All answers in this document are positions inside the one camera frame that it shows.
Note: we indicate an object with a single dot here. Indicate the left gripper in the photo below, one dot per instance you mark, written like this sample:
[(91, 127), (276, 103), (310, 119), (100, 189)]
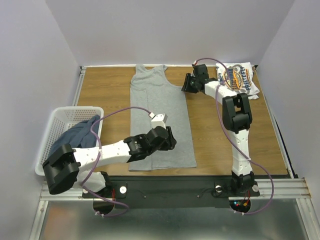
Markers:
[(170, 142)]

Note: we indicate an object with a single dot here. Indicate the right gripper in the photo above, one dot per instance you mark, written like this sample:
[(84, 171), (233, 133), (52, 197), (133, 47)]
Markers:
[(188, 83)]

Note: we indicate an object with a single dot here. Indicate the grey tank top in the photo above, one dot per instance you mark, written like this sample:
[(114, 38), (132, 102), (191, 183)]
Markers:
[(157, 102)]

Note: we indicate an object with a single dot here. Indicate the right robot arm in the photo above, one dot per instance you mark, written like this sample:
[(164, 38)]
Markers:
[(235, 120)]

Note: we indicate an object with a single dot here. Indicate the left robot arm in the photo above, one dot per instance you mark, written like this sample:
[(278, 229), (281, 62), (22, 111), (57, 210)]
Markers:
[(69, 167)]

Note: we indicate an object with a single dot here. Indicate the folded white printed tank top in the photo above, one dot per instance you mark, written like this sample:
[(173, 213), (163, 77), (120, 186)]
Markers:
[(238, 78)]

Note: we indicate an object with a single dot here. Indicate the blue tank top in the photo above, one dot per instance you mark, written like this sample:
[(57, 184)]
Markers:
[(78, 136)]

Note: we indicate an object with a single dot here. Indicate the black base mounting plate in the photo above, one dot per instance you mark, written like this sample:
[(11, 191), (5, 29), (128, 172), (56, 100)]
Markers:
[(157, 192)]

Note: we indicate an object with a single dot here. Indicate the white plastic laundry basket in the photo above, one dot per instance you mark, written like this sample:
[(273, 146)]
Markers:
[(61, 120)]

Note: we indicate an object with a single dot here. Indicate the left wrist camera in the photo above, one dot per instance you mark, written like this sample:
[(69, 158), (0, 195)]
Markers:
[(158, 120)]

